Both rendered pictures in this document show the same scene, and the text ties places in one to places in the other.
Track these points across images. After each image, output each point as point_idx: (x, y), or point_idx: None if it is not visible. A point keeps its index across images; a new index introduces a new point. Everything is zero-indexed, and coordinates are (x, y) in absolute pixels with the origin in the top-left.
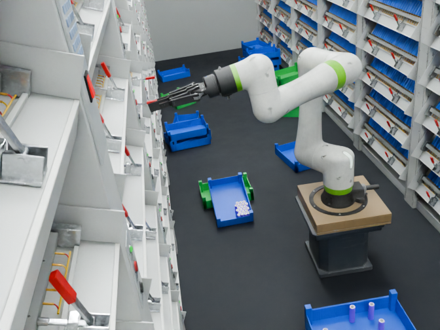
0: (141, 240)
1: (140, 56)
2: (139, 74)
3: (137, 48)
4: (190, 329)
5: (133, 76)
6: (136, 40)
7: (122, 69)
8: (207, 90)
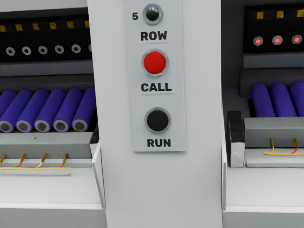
0: None
1: (222, 160)
2: (90, 203)
3: (139, 94)
4: None
5: (50, 180)
6: (149, 54)
7: None
8: None
